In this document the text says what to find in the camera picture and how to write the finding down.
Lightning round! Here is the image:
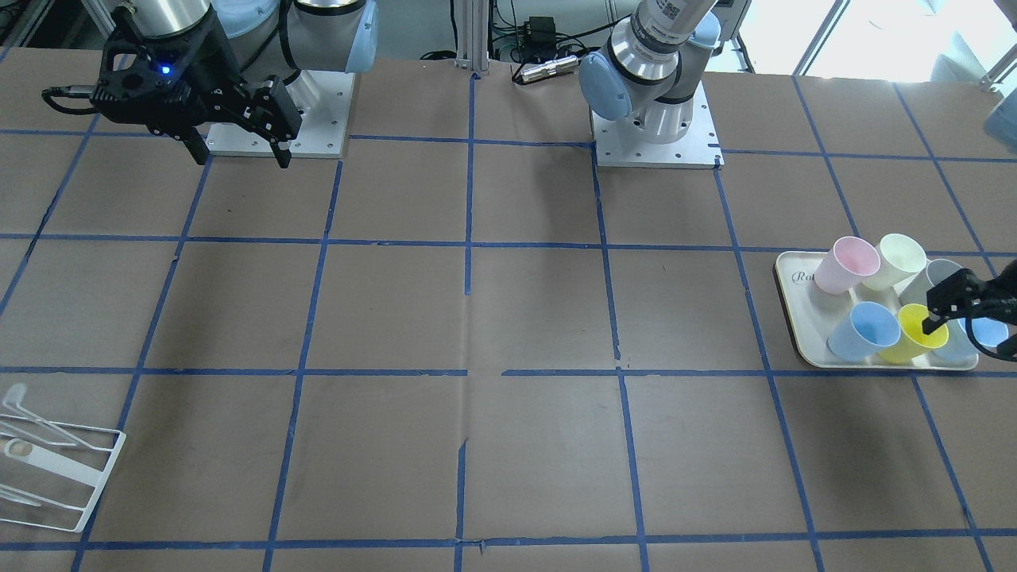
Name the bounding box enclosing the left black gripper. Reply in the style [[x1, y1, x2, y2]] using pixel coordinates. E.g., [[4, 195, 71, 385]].
[[923, 260, 1016, 358]]

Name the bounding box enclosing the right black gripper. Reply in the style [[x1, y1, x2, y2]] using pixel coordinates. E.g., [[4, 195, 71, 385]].
[[104, 8, 303, 169]]

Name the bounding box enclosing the yellow plastic cup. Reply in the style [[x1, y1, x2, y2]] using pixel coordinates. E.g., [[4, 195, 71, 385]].
[[876, 303, 950, 365]]

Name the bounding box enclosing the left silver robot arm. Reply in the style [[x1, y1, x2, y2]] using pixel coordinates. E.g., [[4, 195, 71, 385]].
[[578, 1, 1015, 361]]

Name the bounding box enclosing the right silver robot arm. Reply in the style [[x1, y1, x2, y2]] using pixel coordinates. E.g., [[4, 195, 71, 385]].
[[87, 1, 379, 168]]

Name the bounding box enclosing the blue cup tray front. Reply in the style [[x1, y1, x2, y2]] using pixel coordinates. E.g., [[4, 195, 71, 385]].
[[928, 314, 1010, 360]]

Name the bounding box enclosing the blue cup tray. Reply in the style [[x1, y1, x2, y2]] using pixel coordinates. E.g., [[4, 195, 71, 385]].
[[928, 314, 1010, 360], [826, 301, 901, 363]]

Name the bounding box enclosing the grey plastic cup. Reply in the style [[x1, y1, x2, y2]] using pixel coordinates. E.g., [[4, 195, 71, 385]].
[[899, 258, 963, 307]]

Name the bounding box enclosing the cream white plastic cup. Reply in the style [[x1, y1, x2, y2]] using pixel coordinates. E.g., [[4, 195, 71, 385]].
[[861, 233, 928, 291]]

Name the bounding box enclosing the blue cup tray rear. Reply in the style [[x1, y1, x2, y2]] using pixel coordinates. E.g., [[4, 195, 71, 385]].
[[826, 301, 901, 363]]

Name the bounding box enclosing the pink plastic cup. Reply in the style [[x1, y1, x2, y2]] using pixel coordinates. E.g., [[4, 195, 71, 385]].
[[814, 236, 880, 296]]

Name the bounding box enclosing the cream serving tray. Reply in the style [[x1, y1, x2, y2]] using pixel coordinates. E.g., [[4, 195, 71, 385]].
[[774, 251, 980, 371]]

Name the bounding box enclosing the silver connector on table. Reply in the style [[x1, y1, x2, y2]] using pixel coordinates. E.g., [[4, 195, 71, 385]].
[[511, 55, 580, 85]]

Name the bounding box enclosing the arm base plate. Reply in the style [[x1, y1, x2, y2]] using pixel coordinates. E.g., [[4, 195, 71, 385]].
[[590, 83, 725, 169], [206, 70, 358, 160]]

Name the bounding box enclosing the aluminium frame post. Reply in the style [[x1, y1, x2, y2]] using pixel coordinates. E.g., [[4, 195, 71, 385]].
[[453, 1, 493, 77]]

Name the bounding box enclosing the white wire cup rack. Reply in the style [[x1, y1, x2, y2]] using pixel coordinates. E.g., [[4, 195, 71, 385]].
[[1, 383, 127, 535]]

